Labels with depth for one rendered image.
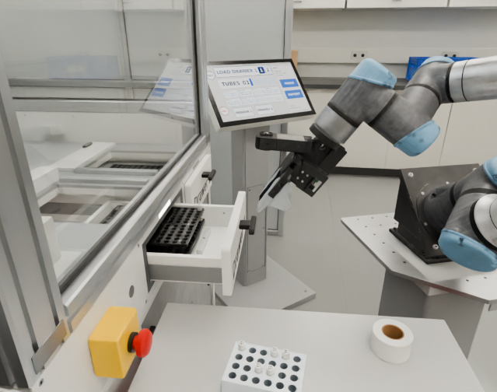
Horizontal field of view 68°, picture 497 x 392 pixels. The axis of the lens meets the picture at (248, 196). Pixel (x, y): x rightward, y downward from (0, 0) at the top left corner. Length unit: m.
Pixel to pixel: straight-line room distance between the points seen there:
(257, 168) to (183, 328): 1.14
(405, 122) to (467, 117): 3.26
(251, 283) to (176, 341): 1.36
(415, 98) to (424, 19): 3.71
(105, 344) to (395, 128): 0.58
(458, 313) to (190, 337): 0.73
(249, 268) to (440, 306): 1.14
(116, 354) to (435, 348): 0.56
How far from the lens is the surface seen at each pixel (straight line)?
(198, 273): 0.75
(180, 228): 0.84
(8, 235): 0.42
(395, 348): 0.73
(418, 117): 0.73
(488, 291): 1.02
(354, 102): 0.71
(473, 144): 4.07
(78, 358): 0.57
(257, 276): 2.08
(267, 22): 2.33
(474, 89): 0.79
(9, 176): 0.42
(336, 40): 4.31
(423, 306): 1.11
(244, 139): 1.72
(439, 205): 1.04
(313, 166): 0.74
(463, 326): 1.23
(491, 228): 0.82
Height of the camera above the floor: 1.29
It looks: 23 degrees down
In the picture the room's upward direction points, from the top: straight up
